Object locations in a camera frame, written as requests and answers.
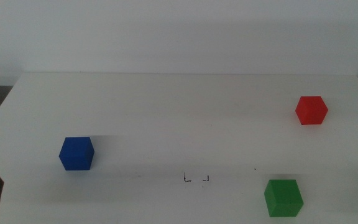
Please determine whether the blue cube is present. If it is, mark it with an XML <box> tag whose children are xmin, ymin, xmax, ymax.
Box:
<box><xmin>58</xmin><ymin>136</ymin><xmax>95</xmax><ymax>171</ymax></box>

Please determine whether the green cube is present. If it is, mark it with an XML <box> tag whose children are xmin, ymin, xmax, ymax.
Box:
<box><xmin>264</xmin><ymin>179</ymin><xmax>305</xmax><ymax>218</ymax></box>

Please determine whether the red cube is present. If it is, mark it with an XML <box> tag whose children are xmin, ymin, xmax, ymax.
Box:
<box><xmin>295</xmin><ymin>95</ymin><xmax>329</xmax><ymax>126</ymax></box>

